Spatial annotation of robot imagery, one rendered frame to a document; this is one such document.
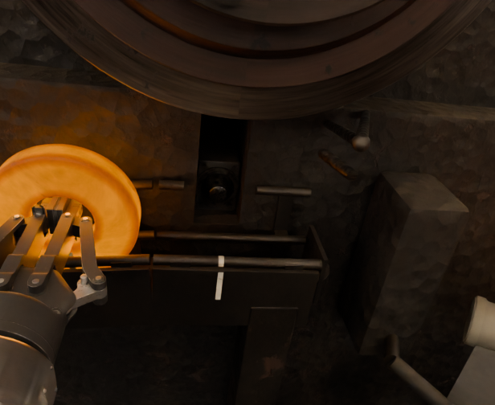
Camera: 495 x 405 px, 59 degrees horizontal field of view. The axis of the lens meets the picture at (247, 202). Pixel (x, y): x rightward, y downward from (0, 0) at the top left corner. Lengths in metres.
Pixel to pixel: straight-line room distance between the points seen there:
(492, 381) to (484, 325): 1.01
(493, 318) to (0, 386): 0.49
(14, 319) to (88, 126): 0.26
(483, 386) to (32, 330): 1.37
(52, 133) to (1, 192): 0.09
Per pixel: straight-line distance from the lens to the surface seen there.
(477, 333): 0.58
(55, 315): 0.36
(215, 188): 0.57
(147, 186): 0.54
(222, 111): 0.41
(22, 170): 0.47
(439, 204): 0.53
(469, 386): 1.53
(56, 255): 0.41
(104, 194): 0.47
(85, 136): 0.54
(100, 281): 0.38
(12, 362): 0.31
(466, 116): 0.62
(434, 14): 0.42
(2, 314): 0.34
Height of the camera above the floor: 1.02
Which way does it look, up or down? 30 degrees down
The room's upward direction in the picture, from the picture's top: 8 degrees clockwise
